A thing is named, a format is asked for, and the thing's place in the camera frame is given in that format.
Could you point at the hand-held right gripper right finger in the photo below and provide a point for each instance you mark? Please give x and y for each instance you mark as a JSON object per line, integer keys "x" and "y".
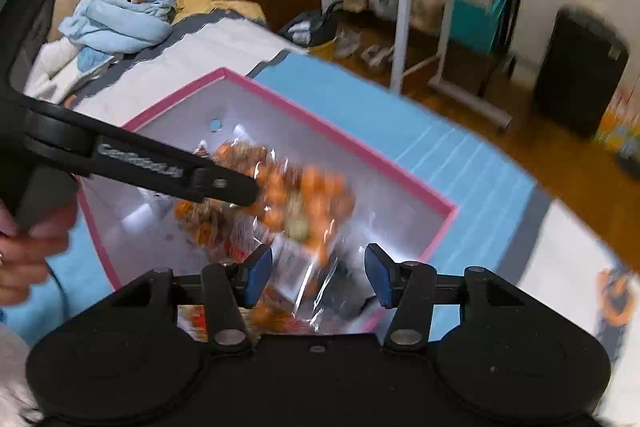
{"x": 378, "y": 274}

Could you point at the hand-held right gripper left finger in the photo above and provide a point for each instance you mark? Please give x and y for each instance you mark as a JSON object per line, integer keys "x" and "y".
{"x": 258, "y": 274}

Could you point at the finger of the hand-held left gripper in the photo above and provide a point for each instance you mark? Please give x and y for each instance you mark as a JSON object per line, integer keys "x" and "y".
{"x": 227, "y": 187}

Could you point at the clear bag of coated peanuts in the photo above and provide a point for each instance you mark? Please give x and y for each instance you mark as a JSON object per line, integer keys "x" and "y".
{"x": 300, "y": 192}
{"x": 200, "y": 222}

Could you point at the pink cardboard box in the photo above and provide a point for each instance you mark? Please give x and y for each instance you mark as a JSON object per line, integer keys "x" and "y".
{"x": 390, "y": 187}

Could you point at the person's left hand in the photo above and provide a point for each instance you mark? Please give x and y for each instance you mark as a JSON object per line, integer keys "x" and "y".
{"x": 30, "y": 252}

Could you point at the blue striped bedsheet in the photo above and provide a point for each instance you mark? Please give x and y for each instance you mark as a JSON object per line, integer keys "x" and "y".
{"x": 450, "y": 157}

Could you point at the plush goose toy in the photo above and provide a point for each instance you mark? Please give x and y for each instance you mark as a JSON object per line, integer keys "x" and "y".
{"x": 120, "y": 17}

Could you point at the black and yellow bag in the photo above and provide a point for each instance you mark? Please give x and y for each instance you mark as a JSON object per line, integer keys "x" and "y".
{"x": 312, "y": 29}

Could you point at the teal shopping bag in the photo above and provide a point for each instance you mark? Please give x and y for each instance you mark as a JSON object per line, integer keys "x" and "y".
{"x": 475, "y": 22}

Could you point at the colourful cardboard box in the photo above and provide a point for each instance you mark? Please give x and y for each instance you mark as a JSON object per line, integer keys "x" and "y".
{"x": 620, "y": 127}

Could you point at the black air purifier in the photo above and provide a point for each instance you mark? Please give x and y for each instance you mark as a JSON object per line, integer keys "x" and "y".
{"x": 580, "y": 72}

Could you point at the white table frame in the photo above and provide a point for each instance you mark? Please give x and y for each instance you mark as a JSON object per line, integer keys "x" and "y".
{"x": 405, "y": 32}

